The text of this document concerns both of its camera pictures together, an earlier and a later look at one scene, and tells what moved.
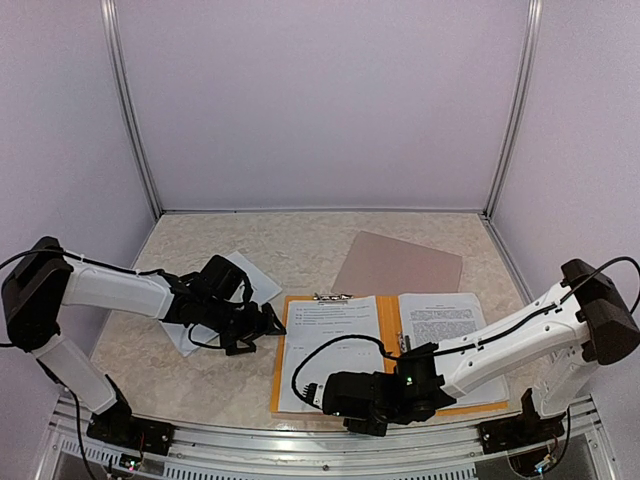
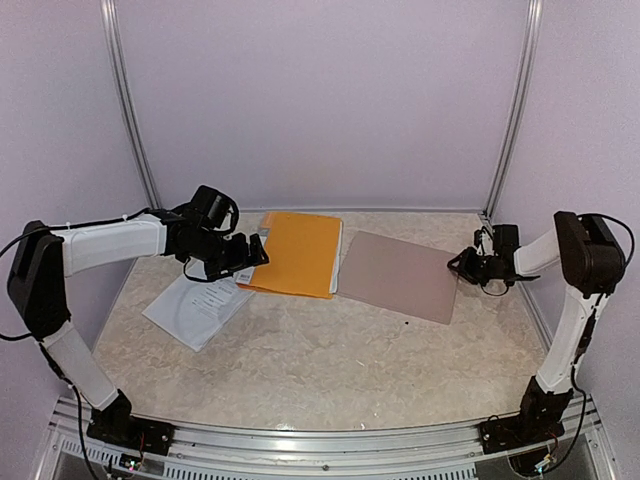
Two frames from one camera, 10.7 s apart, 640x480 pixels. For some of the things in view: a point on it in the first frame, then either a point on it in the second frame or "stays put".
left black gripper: [253, 327] -> [241, 258]
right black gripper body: [366, 428] -> [481, 270]
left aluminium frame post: [114, 54] stays put
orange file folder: [323, 334] -> [304, 255]
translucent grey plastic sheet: [380, 264] stays put
